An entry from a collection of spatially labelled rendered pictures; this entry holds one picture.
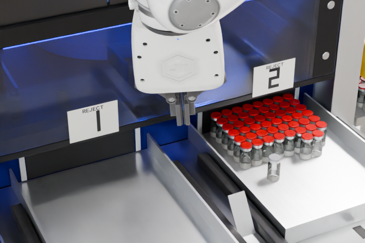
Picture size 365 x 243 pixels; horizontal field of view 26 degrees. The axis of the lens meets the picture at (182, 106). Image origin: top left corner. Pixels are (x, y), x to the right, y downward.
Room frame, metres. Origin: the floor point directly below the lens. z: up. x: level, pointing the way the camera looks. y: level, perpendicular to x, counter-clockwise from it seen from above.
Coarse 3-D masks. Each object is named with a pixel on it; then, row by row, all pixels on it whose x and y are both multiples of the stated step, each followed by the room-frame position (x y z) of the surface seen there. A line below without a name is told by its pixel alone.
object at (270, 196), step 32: (192, 128) 1.23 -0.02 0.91; (224, 160) 1.13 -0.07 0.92; (288, 160) 1.17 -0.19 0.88; (320, 160) 1.17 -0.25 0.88; (352, 160) 1.17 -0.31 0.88; (256, 192) 1.08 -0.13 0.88; (288, 192) 1.08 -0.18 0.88; (320, 192) 1.08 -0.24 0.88; (352, 192) 1.08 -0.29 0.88; (288, 224) 0.99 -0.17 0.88; (320, 224) 0.97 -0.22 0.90
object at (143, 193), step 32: (128, 160) 1.17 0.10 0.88; (160, 160) 1.16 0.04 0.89; (32, 192) 1.08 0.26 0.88; (64, 192) 1.08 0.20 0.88; (96, 192) 1.08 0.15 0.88; (128, 192) 1.08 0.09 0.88; (160, 192) 1.08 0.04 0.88; (192, 192) 1.04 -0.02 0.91; (32, 224) 0.98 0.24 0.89; (64, 224) 0.99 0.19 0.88; (96, 224) 0.99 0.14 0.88; (128, 224) 0.99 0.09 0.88; (160, 224) 0.99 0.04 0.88; (192, 224) 0.99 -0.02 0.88
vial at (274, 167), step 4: (268, 164) 1.11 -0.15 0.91; (272, 164) 1.11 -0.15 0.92; (276, 164) 1.11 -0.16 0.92; (280, 164) 1.12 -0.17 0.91; (268, 168) 1.11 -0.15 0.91; (272, 168) 1.11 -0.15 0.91; (276, 168) 1.11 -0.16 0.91; (268, 172) 1.11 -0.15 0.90; (272, 172) 1.11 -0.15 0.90; (276, 172) 1.11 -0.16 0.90; (268, 176) 1.11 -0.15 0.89; (272, 176) 1.11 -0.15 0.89; (276, 176) 1.11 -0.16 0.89; (272, 180) 1.11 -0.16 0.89; (276, 180) 1.11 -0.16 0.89
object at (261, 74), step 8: (272, 64) 1.23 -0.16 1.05; (280, 64) 1.24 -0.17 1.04; (288, 64) 1.24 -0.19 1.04; (256, 72) 1.22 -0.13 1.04; (264, 72) 1.22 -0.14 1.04; (272, 72) 1.23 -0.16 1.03; (280, 72) 1.24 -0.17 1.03; (288, 72) 1.24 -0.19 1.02; (256, 80) 1.22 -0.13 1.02; (264, 80) 1.22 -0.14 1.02; (272, 80) 1.23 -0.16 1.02; (280, 80) 1.24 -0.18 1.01; (288, 80) 1.25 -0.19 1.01; (256, 88) 1.22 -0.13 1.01; (264, 88) 1.22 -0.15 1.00; (272, 88) 1.23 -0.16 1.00; (280, 88) 1.24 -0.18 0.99; (256, 96) 1.22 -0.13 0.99
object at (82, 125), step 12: (84, 108) 1.08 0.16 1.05; (96, 108) 1.09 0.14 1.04; (108, 108) 1.09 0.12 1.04; (72, 120) 1.07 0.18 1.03; (84, 120) 1.08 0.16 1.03; (96, 120) 1.09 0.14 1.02; (108, 120) 1.09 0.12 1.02; (72, 132) 1.07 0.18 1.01; (84, 132) 1.08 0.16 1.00; (96, 132) 1.09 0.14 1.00; (108, 132) 1.09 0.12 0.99
